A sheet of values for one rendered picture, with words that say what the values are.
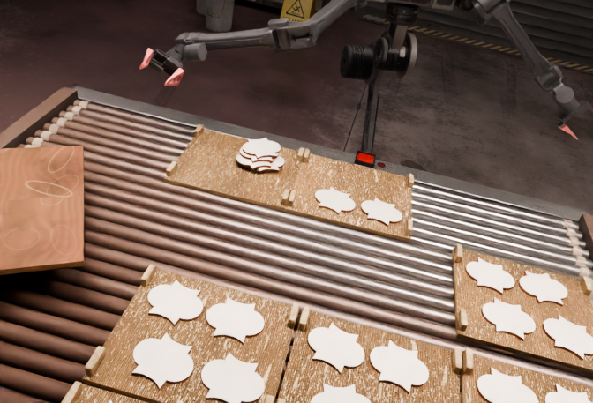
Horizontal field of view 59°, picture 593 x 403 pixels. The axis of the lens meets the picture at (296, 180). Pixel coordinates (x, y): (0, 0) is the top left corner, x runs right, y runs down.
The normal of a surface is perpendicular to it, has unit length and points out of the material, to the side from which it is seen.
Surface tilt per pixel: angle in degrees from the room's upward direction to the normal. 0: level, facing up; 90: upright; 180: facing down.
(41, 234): 0
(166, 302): 0
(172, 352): 0
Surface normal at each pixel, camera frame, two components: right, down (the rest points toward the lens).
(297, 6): -0.26, 0.30
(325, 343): 0.15, -0.80
